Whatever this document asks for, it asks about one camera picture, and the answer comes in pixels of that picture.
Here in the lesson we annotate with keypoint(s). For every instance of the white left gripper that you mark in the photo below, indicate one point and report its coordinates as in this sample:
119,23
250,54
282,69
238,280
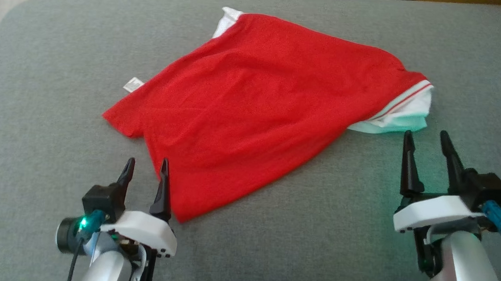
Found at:
145,232

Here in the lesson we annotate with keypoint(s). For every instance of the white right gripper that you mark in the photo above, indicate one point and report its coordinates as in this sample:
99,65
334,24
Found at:
432,213

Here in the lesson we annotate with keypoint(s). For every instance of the red Bulls jersey white trim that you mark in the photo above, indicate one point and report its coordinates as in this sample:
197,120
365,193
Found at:
257,114

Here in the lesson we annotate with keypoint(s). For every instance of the grey sofa seat cushion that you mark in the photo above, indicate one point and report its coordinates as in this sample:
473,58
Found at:
291,251

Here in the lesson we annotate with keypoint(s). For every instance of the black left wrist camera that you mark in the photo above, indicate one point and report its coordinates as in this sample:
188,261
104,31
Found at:
103,200

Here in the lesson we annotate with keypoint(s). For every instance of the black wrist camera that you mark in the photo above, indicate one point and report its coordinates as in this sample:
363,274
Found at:
103,200
485,190

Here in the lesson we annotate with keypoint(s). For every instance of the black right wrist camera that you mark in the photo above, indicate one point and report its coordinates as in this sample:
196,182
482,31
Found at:
485,190

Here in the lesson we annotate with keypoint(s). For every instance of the teal left camera connector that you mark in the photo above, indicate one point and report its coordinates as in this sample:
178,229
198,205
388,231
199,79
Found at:
91,225

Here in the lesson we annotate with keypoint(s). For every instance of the blue right camera connector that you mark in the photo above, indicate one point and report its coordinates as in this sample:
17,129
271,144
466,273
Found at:
497,218

